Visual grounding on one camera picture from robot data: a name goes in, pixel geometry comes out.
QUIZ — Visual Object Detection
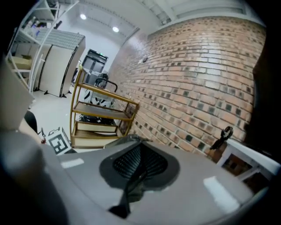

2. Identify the person's left forearm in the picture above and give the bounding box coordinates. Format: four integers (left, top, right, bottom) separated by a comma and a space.
18, 120, 43, 145

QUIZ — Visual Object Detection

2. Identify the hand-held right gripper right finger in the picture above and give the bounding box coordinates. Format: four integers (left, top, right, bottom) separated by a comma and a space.
129, 140, 256, 225

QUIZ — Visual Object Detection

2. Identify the black glass cabinet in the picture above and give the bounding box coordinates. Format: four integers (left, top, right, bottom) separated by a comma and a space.
82, 49, 108, 85

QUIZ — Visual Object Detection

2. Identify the grey folding partition screen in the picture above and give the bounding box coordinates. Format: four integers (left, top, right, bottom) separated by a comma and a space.
32, 29, 86, 98

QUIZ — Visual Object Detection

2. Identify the brown cardboard box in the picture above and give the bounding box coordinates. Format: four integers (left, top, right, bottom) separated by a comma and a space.
11, 54, 32, 71

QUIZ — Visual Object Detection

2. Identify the black-handled cart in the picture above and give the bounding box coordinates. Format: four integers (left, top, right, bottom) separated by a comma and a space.
84, 73, 119, 109

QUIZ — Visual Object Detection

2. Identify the white box black pattern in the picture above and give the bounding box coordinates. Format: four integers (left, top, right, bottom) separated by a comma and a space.
84, 90, 115, 108

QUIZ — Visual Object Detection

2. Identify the white metal rack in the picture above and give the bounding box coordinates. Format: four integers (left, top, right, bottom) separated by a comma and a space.
6, 0, 61, 93
216, 138, 281, 184

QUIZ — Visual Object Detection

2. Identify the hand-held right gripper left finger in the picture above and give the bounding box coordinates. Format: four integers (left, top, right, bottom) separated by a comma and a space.
57, 134, 143, 225

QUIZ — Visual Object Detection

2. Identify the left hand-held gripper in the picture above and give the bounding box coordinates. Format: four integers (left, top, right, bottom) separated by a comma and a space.
47, 126, 72, 156

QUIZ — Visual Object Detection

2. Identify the wooden shelf rack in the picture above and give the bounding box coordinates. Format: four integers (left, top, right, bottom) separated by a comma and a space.
70, 67, 140, 149

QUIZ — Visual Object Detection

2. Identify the black cord bundle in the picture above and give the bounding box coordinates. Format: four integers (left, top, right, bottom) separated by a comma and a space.
209, 126, 234, 150

